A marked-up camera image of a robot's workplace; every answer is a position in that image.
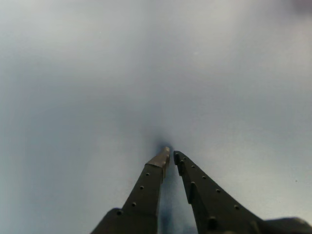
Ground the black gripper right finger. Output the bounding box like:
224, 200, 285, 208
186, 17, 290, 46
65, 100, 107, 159
173, 150, 269, 234

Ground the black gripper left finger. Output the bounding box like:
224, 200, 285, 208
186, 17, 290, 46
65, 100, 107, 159
91, 146, 171, 234

